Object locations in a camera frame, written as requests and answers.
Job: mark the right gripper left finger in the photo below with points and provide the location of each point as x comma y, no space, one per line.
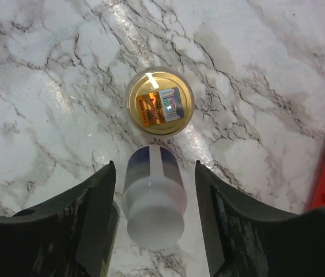
70,234

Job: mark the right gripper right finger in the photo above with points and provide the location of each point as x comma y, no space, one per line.
246,237

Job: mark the white pill bottle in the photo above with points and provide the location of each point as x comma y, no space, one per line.
154,198

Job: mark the amber pill bottle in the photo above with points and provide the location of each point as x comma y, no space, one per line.
159,101

